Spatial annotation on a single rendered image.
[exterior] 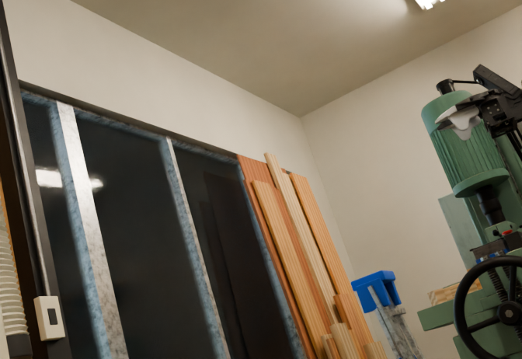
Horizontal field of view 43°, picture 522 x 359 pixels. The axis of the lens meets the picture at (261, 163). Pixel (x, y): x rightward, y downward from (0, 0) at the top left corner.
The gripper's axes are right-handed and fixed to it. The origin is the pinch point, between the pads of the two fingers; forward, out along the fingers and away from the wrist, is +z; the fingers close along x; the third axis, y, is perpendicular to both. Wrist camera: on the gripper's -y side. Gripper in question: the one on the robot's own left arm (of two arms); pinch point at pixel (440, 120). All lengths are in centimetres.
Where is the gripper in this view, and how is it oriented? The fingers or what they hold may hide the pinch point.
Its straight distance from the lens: 152.3
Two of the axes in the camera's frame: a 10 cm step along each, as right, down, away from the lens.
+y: 2.5, 8.6, -4.5
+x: 3.6, 3.6, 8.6
